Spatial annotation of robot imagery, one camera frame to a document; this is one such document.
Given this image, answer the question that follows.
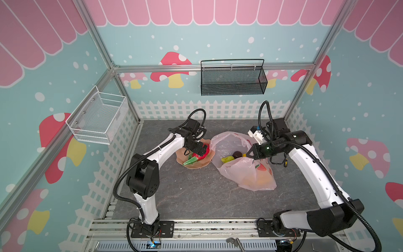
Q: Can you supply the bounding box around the dark brown round fruit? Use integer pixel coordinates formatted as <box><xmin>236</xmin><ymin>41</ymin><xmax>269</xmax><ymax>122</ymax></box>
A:
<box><xmin>232</xmin><ymin>151</ymin><xmax>243</xmax><ymax>159</ymax></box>

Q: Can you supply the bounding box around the pink printed plastic bag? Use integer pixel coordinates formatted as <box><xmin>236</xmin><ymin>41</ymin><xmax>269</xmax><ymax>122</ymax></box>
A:
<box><xmin>210</xmin><ymin>131</ymin><xmax>277</xmax><ymax>191</ymax></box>

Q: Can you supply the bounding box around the green custard apple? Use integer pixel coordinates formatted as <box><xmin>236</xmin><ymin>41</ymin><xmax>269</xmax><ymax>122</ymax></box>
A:
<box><xmin>221</xmin><ymin>156</ymin><xmax>235</xmax><ymax>163</ymax></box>

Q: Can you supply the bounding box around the red dragon fruit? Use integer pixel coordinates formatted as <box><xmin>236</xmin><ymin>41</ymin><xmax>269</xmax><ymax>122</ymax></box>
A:
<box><xmin>183</xmin><ymin>152</ymin><xmax>208</xmax><ymax>166</ymax></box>

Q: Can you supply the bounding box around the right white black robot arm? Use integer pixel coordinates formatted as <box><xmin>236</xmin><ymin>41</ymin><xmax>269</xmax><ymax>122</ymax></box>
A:
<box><xmin>246</xmin><ymin>115</ymin><xmax>382</xmax><ymax>252</ymax></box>

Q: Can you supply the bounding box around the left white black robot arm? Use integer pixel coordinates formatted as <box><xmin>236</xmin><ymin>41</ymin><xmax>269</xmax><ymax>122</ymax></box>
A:
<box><xmin>112</xmin><ymin>108</ymin><xmax>208</xmax><ymax>237</ymax></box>

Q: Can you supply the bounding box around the tan wavy fruit plate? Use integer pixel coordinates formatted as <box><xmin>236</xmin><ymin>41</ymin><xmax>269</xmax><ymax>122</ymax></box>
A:
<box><xmin>175</xmin><ymin>139</ymin><xmax>215</xmax><ymax>169</ymax></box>

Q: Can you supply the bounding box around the black mesh wall basket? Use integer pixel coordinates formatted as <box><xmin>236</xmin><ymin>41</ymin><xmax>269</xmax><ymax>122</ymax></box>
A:
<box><xmin>200</xmin><ymin>59</ymin><xmax>268</xmax><ymax>96</ymax></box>

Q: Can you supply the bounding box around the white wire wall basket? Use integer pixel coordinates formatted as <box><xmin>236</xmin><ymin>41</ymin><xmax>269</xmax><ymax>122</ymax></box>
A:
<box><xmin>66</xmin><ymin>86</ymin><xmax>129</xmax><ymax>145</ymax></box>

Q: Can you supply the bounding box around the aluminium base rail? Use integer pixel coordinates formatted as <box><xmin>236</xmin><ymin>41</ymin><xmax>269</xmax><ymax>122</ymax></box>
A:
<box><xmin>82</xmin><ymin>218</ymin><xmax>346</xmax><ymax>252</ymax></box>

